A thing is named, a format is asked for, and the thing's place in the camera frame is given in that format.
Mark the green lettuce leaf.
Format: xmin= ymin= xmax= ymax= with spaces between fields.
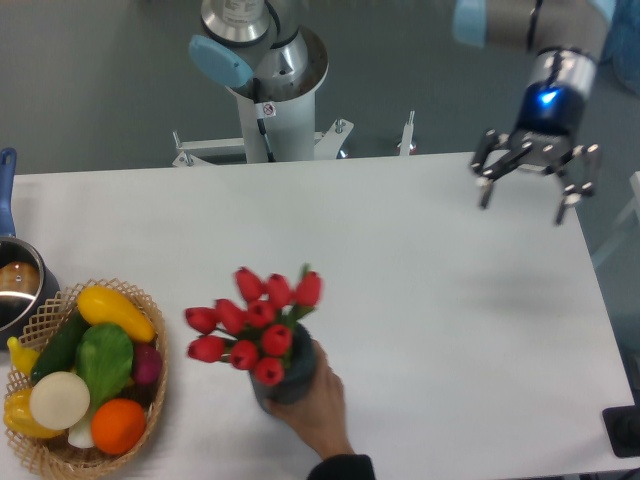
xmin=75 ymin=323 xmax=134 ymax=414

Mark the yellow squash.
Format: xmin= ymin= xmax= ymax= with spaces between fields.
xmin=77 ymin=285 xmax=156 ymax=343

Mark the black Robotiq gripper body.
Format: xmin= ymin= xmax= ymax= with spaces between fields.
xmin=508 ymin=85 xmax=586 ymax=174

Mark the blue handled saucepan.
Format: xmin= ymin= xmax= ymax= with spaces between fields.
xmin=1 ymin=147 xmax=59 ymax=352

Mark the black device at edge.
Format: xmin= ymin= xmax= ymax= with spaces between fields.
xmin=602 ymin=406 xmax=640 ymax=458

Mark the person's hand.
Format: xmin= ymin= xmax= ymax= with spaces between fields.
xmin=264 ymin=340 xmax=355 ymax=460

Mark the woven wicker basket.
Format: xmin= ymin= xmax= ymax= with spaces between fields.
xmin=5 ymin=279 xmax=169 ymax=479

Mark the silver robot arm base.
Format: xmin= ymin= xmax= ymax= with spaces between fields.
xmin=188 ymin=1 xmax=328 ymax=103

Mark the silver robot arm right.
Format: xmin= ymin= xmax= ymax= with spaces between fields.
xmin=453 ymin=0 xmax=616 ymax=225

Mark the purple radish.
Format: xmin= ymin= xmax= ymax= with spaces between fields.
xmin=131 ymin=343 xmax=163 ymax=385

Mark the dark green cucumber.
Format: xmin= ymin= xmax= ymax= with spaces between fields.
xmin=30 ymin=312 xmax=90 ymax=385

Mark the white onion slice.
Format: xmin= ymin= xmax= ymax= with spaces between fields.
xmin=29 ymin=371 xmax=90 ymax=430

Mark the orange fruit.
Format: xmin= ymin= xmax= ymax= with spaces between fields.
xmin=91 ymin=399 xmax=146 ymax=455

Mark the red tulip bouquet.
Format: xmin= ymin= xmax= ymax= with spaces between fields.
xmin=184 ymin=264 xmax=323 ymax=387

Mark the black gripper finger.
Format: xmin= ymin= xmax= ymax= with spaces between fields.
xmin=469 ymin=129 xmax=533 ymax=209
xmin=543 ymin=144 xmax=601 ymax=225

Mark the yellow bell pepper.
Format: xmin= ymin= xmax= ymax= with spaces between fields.
xmin=4 ymin=388 xmax=65 ymax=439

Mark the dark grey ribbed vase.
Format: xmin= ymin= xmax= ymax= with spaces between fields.
xmin=249 ymin=324 xmax=316 ymax=414

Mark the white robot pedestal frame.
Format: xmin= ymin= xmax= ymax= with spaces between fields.
xmin=171 ymin=79 xmax=417 ymax=168

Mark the dark sleeved forearm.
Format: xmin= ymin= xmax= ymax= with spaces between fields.
xmin=307 ymin=454 xmax=376 ymax=480

